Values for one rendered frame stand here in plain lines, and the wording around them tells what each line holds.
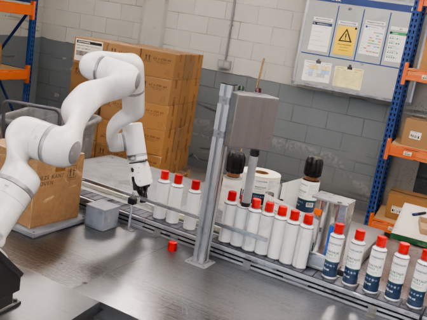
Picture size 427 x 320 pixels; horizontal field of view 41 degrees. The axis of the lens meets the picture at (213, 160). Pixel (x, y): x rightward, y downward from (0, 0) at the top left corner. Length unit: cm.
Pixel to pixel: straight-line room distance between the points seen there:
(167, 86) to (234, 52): 151
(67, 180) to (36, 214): 18
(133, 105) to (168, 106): 329
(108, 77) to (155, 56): 362
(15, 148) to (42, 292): 44
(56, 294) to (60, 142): 46
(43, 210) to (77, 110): 56
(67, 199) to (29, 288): 57
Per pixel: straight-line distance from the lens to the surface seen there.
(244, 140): 201
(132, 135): 238
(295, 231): 212
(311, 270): 217
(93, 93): 192
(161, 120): 558
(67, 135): 175
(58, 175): 227
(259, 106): 201
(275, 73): 664
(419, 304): 208
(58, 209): 232
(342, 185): 657
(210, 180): 207
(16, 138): 179
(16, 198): 170
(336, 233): 207
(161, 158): 563
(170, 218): 235
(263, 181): 278
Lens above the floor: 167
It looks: 13 degrees down
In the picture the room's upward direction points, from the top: 9 degrees clockwise
